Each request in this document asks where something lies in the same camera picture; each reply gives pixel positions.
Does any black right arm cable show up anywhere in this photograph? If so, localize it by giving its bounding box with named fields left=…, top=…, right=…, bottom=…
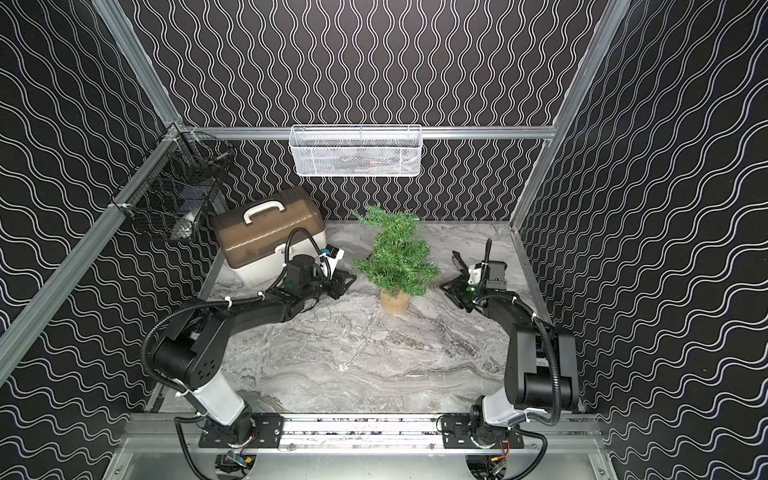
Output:
left=473, top=238, right=564, bottom=480

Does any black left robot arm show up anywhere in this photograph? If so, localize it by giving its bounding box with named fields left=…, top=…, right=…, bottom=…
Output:
left=141, top=246, right=356, bottom=428

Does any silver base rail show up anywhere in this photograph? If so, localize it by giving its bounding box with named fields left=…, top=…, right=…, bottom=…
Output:
left=120, top=414, right=603, bottom=455

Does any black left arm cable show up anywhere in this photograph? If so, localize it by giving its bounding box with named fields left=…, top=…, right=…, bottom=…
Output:
left=140, top=226, right=328, bottom=480

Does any black wire basket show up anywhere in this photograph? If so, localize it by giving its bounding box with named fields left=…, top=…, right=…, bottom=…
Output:
left=115, top=127, right=235, bottom=242

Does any grey black utility knife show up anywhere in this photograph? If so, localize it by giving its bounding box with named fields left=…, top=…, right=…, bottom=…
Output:
left=452, top=251, right=469, bottom=276

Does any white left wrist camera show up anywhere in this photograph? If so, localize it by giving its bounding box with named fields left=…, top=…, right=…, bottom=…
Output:
left=318, top=244, right=345, bottom=279

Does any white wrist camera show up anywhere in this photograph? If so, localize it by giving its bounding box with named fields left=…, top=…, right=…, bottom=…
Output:
left=318, top=244, right=345, bottom=279
left=467, top=263, right=484, bottom=286

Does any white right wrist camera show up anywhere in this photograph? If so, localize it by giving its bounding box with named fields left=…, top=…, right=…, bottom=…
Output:
left=467, top=263, right=484, bottom=286

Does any white brown storage box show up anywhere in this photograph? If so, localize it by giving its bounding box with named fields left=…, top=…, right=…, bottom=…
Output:
left=210, top=187, right=327, bottom=287

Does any small green christmas tree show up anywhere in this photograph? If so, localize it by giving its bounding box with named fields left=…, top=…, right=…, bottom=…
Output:
left=353, top=205, right=440, bottom=316

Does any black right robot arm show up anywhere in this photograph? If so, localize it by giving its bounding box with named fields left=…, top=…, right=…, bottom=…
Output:
left=440, top=251, right=578, bottom=427

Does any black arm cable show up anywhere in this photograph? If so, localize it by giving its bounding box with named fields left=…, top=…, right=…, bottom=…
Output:
left=140, top=226, right=328, bottom=480
left=473, top=238, right=564, bottom=480

